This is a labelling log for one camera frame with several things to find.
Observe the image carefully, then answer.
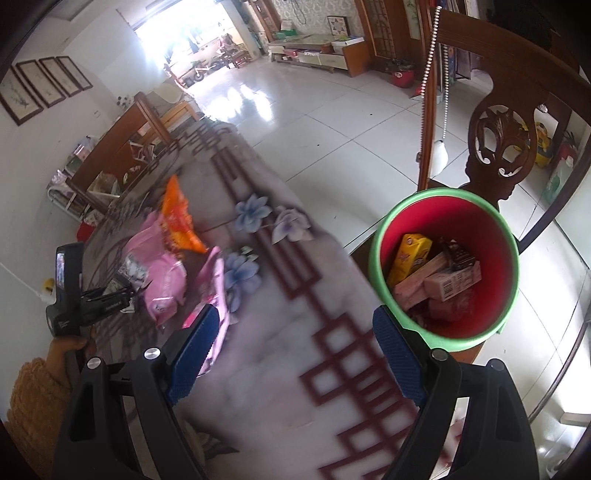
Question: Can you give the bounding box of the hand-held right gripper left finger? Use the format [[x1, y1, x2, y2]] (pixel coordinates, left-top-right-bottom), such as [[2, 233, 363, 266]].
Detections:
[[53, 302, 222, 480]]

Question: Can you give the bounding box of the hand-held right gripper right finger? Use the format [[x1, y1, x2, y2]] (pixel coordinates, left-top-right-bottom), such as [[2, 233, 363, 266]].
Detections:
[[372, 305, 541, 480]]

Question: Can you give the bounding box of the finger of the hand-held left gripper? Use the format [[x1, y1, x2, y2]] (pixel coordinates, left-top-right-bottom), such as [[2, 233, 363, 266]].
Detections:
[[85, 282, 152, 315]]

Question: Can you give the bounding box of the black and white wrapper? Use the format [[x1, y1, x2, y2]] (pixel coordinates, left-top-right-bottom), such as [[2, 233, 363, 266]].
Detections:
[[104, 251, 151, 301]]

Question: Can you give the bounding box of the yellow cardboard box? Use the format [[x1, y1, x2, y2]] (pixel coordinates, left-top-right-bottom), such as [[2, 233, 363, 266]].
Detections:
[[387, 233, 435, 289]]

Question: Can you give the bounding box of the red bucket with green rim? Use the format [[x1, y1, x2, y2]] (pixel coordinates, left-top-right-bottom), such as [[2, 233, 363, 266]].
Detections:
[[368, 187, 521, 354]]

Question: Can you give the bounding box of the person's left hand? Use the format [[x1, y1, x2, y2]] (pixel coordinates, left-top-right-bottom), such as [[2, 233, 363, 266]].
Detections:
[[44, 336, 88, 384]]

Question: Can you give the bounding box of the large pink packet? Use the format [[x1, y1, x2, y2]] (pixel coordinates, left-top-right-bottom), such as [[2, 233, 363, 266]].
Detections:
[[124, 211, 188, 329]]

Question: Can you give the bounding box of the narrow pink packet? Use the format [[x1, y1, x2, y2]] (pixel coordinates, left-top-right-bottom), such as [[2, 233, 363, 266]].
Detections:
[[181, 246, 230, 374]]

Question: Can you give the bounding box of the long pink cardboard box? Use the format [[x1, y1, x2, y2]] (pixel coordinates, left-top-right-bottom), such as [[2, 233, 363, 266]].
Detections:
[[393, 253, 451, 311]]

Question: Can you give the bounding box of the pink box with barcode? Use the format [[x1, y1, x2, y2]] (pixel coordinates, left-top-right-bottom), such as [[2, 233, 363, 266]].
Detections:
[[422, 262, 483, 303]]

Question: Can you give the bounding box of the floral printed tablecloth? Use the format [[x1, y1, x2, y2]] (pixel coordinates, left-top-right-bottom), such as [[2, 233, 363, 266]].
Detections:
[[83, 119, 462, 480]]

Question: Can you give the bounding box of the orange snack packet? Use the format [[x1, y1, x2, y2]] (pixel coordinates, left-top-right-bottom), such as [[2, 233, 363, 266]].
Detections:
[[159, 174, 209, 254]]

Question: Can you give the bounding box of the dark brown wrapper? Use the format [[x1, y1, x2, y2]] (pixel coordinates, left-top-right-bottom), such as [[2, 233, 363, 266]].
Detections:
[[436, 236, 477, 273]]

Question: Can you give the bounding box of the wooden side table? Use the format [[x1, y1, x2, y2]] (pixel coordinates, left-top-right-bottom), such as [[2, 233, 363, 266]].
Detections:
[[67, 91, 202, 217]]

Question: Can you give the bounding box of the white refrigerator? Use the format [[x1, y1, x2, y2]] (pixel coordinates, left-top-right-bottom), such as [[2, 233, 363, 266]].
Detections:
[[554, 106, 591, 278]]

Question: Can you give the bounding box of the green detergent bottle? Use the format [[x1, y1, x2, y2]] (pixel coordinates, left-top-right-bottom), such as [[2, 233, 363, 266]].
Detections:
[[545, 157, 575, 204]]

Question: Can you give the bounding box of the yellow toy car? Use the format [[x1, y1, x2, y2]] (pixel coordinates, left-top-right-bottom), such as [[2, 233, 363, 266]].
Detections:
[[533, 121, 554, 168]]

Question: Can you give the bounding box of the low television cabinet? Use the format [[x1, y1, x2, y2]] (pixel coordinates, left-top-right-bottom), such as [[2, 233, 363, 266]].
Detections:
[[268, 34, 370, 77]]

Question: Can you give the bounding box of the carved wooden chair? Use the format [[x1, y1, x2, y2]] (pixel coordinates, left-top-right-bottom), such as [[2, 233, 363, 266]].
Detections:
[[348, 7, 587, 367]]

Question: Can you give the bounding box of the dark framed wall picture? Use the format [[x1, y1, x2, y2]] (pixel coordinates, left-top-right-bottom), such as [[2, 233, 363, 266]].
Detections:
[[55, 55, 93, 90], [16, 60, 65, 108], [39, 58, 81, 97], [0, 69, 44, 126]]

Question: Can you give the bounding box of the beaded pull cord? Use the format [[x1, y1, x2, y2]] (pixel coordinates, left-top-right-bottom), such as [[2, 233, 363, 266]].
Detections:
[[418, 7, 450, 176]]

